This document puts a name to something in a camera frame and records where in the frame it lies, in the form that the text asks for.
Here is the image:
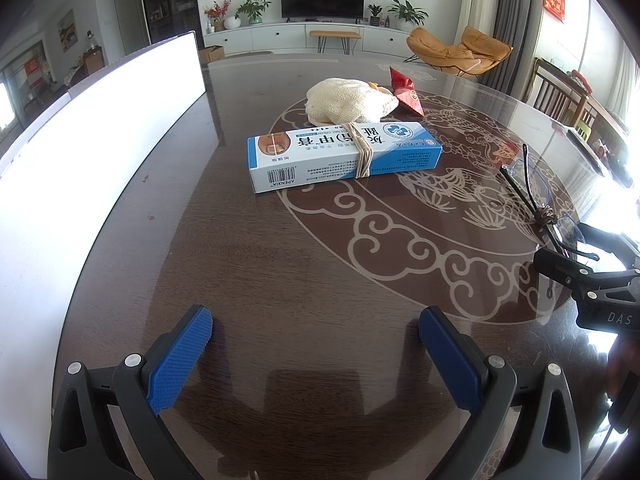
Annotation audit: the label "person's right forearm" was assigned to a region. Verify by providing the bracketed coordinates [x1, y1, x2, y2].
[606, 335, 626, 401]

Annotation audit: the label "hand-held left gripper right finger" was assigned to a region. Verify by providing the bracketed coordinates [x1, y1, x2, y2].
[418, 306, 583, 480]

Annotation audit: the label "wooden bench with wire legs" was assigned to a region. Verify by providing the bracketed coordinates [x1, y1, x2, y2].
[309, 30, 362, 55]

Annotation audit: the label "framed wall painting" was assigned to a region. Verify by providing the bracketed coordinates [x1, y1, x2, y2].
[57, 9, 80, 51]

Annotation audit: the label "clear eyeglasses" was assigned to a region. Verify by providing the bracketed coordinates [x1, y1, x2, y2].
[500, 144, 601, 261]

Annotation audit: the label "large potted plant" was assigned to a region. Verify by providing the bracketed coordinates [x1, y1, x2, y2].
[387, 0, 429, 31]

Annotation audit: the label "white television cabinet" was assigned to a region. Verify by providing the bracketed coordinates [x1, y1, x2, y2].
[202, 22, 426, 58]

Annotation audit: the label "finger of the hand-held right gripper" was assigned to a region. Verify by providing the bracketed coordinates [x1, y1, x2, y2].
[532, 247, 608, 292]
[579, 222, 640, 267]

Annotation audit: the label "wooden dining chair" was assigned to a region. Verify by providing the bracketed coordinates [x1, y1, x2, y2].
[525, 57, 601, 126]

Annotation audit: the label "green leafy potted plant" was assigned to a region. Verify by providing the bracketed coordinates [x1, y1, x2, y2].
[235, 0, 272, 26]

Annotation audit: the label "brown patterned desktop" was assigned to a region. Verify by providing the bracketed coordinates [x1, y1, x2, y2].
[45, 52, 640, 480]

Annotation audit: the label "grey curtain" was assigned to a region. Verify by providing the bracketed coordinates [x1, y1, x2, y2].
[492, 0, 548, 96]

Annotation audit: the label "cream sheer curtain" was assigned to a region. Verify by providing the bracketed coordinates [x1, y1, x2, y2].
[455, 0, 501, 46]

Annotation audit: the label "red snack packet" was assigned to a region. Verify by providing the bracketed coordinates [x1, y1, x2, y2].
[389, 66, 426, 117]

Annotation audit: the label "tan rubber band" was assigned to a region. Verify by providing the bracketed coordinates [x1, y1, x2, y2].
[345, 122, 373, 178]

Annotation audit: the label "blue white medicine box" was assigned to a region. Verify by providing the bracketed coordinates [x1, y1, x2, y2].
[247, 121, 443, 195]

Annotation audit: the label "vase with red flowers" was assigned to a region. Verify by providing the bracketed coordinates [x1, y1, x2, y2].
[204, 1, 231, 32]

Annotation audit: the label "dark glass display cabinet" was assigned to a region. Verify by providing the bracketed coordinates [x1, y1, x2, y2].
[139, 0, 196, 46]

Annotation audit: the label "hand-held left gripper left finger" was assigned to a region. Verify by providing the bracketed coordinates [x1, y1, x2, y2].
[47, 304, 215, 480]

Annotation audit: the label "orange lounge chair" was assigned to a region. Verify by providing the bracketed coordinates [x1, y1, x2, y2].
[404, 26, 513, 78]

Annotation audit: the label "cream knitted pouch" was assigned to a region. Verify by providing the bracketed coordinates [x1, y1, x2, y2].
[306, 77, 400, 128]

